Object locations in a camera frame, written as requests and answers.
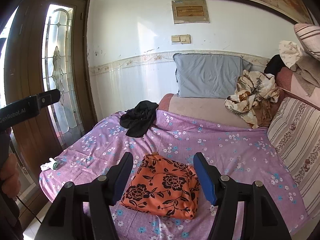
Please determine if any orange black floral garment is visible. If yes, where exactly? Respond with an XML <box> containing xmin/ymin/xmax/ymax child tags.
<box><xmin>120</xmin><ymin>152</ymin><xmax>200</xmax><ymax>219</ymax></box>

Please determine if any cream brown clothes pile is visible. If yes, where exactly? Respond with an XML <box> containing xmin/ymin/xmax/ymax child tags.
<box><xmin>264</xmin><ymin>41</ymin><xmax>319</xmax><ymax>109</ymax></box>

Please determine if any person's left hand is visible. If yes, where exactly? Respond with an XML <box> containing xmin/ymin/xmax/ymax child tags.
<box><xmin>1</xmin><ymin>153</ymin><xmax>21</xmax><ymax>198</ymax></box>

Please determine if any small white green cloth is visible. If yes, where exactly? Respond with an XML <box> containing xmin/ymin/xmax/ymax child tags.
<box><xmin>40</xmin><ymin>158</ymin><xmax>59</xmax><ymax>171</ymax></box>

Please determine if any purple floral bed sheet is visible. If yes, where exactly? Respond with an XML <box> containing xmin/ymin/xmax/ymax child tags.
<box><xmin>39</xmin><ymin>110</ymin><xmax>310</xmax><ymax>239</ymax></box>

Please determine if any brown wooden glass door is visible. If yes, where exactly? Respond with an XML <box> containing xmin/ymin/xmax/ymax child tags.
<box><xmin>0</xmin><ymin>0</ymin><xmax>98</xmax><ymax>230</ymax></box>

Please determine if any striped floral pillow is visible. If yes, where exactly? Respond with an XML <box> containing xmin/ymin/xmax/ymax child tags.
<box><xmin>267</xmin><ymin>97</ymin><xmax>319</xmax><ymax>218</ymax></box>

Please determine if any beige mattress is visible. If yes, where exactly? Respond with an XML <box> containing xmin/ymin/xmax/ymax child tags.
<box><xmin>158</xmin><ymin>94</ymin><xmax>250</xmax><ymax>128</ymax></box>

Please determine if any black crumpled garment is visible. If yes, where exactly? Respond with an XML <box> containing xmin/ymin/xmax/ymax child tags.
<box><xmin>119</xmin><ymin>100</ymin><xmax>158</xmax><ymax>138</ymax></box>

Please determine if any brown white floral blanket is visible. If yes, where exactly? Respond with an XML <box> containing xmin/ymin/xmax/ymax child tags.
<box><xmin>225</xmin><ymin>70</ymin><xmax>280</xmax><ymax>128</ymax></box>

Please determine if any grey blue pillow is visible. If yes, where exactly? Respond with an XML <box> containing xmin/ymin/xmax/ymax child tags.
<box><xmin>173</xmin><ymin>53</ymin><xmax>253</xmax><ymax>99</ymax></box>

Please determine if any pink striped pillow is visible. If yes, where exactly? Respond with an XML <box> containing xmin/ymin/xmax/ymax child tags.
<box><xmin>294</xmin><ymin>23</ymin><xmax>320</xmax><ymax>60</ymax></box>

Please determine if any beige electrical panel box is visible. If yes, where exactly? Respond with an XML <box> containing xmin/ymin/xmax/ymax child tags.
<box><xmin>171</xmin><ymin>0</ymin><xmax>210</xmax><ymax>24</ymax></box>

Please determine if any black cable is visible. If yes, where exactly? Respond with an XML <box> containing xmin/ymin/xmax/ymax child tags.
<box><xmin>15</xmin><ymin>194</ymin><xmax>43</xmax><ymax>224</ymax></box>

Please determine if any beige wall switch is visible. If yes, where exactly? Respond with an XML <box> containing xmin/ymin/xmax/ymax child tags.
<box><xmin>171</xmin><ymin>34</ymin><xmax>191</xmax><ymax>44</ymax></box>

